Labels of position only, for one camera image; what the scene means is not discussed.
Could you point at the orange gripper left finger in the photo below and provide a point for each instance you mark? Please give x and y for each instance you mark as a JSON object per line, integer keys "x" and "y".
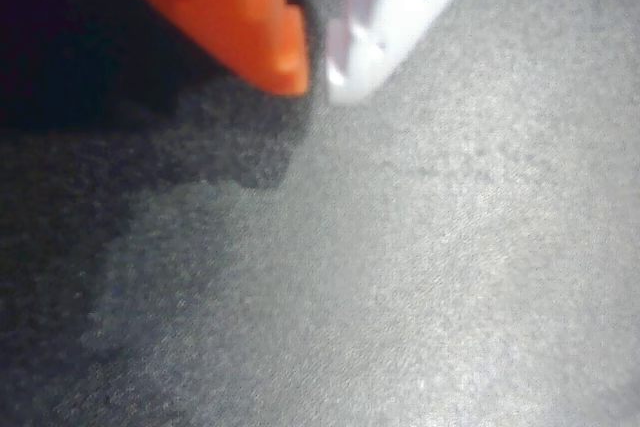
{"x": 235, "y": 12}

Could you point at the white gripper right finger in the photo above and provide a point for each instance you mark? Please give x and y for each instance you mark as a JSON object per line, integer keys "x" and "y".
{"x": 400, "y": 7}

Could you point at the black table mat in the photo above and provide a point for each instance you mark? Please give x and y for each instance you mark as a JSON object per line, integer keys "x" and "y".
{"x": 400, "y": 272}

